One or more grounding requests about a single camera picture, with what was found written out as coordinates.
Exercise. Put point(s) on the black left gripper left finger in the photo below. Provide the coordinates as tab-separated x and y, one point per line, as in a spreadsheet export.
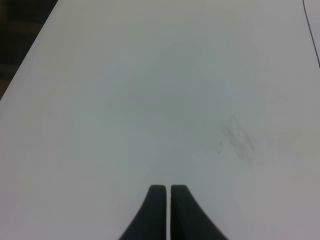
150	222

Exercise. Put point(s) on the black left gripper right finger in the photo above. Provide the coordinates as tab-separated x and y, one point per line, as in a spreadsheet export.
188	220

